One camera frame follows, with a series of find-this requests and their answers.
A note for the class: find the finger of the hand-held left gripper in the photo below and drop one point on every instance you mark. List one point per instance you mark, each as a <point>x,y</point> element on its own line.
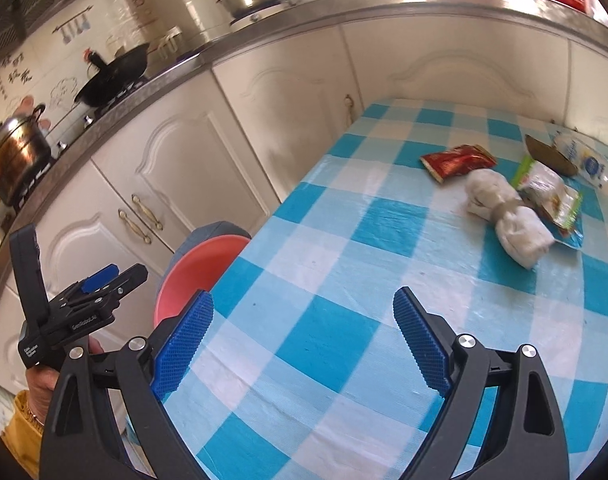
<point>101,276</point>
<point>131,279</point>

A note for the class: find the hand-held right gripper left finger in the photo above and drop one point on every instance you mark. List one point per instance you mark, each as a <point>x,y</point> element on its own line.
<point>181,347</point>

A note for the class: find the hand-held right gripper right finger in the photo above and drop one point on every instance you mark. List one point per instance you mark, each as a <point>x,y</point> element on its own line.
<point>424,347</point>

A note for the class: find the red plastic basin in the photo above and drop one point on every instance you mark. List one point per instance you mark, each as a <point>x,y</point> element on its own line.
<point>193,280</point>

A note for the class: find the red snack packet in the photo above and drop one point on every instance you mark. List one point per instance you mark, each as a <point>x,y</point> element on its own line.
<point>459,161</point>

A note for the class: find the green blue snack packet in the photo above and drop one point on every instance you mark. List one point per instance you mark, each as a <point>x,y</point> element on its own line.
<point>575,207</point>

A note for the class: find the clear bottle blue label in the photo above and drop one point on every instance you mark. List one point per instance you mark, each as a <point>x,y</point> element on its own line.
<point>586,162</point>

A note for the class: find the person's left forearm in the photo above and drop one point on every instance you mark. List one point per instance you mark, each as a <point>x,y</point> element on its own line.
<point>21,432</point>

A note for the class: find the person's left hand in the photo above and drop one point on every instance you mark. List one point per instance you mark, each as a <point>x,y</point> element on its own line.
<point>39,386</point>

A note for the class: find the grey blue plastic stool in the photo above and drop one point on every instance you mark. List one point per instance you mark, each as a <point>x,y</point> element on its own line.
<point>211,230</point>

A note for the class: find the black gas stove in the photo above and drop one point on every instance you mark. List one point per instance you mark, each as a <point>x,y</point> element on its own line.
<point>36,180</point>

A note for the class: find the blue checked tablecloth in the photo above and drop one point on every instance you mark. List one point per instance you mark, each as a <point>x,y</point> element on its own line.
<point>334,260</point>

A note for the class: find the steel pot with lid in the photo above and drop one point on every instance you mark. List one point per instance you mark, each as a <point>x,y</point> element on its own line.
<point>16,160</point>

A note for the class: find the black wok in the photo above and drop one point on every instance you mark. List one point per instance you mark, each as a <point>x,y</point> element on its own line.
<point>116,75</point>

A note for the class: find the white cup holder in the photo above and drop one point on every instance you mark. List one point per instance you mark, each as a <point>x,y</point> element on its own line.
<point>168,42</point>

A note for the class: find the range hood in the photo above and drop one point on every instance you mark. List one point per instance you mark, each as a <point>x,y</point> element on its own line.
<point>33,5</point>

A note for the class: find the grey kitchen countertop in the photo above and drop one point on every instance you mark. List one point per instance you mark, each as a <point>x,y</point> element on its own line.
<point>334,10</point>

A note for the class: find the sheep wall sticker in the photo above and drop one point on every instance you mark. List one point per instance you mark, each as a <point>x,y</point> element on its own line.
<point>63,92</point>

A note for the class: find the utensil wall sticker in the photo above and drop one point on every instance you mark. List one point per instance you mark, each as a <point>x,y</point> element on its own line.
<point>76,25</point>

